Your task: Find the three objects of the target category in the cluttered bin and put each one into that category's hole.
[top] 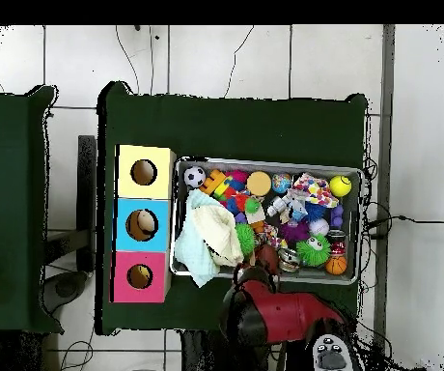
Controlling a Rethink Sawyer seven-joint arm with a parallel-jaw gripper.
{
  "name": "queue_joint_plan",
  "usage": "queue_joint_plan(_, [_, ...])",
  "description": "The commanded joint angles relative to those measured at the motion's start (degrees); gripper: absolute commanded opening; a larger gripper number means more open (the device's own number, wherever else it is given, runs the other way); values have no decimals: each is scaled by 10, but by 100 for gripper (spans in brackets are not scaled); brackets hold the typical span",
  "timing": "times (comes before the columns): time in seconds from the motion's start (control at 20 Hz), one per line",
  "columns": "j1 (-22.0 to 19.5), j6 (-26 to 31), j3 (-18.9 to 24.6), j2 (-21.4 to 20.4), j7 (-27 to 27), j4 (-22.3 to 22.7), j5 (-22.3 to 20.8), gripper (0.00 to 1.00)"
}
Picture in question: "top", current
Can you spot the brown ball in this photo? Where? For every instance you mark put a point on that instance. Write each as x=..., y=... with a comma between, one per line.
x=267, y=257

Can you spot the green puffer toy with eyes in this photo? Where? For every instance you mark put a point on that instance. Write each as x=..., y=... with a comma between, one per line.
x=246, y=237
x=312, y=251

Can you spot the cream muslin cloth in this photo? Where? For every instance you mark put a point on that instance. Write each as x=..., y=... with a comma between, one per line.
x=218, y=232

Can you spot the mint green cloth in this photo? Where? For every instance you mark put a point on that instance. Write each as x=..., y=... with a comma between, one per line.
x=193, y=255

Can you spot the clear plastic bottle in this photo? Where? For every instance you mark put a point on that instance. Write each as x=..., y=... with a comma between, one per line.
x=296, y=206

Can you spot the yellow plush toy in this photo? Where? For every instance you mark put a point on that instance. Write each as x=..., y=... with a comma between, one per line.
x=143, y=272

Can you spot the white polka dot cloth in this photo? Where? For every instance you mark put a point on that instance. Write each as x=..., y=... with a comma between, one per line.
x=316, y=189

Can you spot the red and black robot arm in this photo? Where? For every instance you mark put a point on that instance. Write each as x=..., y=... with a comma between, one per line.
x=291, y=315

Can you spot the shallow metal mesh bin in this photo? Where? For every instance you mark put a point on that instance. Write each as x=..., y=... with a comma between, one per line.
x=322, y=276

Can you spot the wooden box with three holes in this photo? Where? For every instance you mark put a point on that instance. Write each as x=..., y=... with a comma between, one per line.
x=123, y=239

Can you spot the purple spiky rubber toy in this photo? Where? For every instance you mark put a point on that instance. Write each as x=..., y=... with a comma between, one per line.
x=293, y=232

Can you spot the small white baseball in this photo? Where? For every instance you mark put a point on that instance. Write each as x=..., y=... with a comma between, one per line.
x=319, y=227

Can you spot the orange foam disc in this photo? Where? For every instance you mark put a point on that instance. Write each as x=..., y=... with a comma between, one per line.
x=259, y=183

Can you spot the small orange basketball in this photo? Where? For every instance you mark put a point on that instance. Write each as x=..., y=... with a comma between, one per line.
x=336, y=266

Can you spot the small blue puffer ball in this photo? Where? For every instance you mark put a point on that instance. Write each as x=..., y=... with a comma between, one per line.
x=315, y=212

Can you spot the multicoloured globe ball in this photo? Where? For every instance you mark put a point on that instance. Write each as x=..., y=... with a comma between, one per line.
x=282, y=183

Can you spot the small soccer ball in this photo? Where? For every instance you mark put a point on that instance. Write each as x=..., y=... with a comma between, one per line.
x=195, y=176

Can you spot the yellow smiley ball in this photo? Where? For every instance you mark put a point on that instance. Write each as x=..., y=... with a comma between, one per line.
x=341, y=185

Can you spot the dark green table cloth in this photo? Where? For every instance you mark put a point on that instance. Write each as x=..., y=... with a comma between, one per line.
x=226, y=127
x=13, y=193

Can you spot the black upright panel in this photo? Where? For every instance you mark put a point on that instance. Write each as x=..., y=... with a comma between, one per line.
x=87, y=193

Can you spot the grey plastic base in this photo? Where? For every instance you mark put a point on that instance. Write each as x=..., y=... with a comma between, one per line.
x=65, y=288

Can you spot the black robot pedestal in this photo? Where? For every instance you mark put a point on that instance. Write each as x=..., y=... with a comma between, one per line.
x=202, y=355

